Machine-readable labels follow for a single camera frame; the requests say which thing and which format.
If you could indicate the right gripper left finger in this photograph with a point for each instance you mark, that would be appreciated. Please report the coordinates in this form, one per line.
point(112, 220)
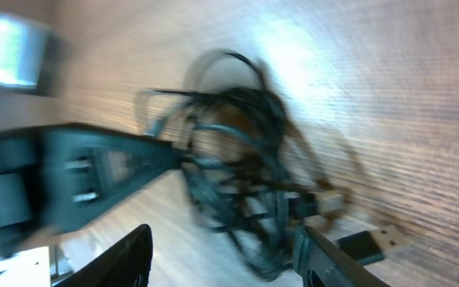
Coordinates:
point(125, 264)

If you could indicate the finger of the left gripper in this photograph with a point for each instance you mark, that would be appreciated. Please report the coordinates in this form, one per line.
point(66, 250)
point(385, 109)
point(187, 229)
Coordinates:
point(64, 176)

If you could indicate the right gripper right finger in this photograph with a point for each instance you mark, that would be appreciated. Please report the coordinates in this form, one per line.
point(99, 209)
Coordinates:
point(321, 263)

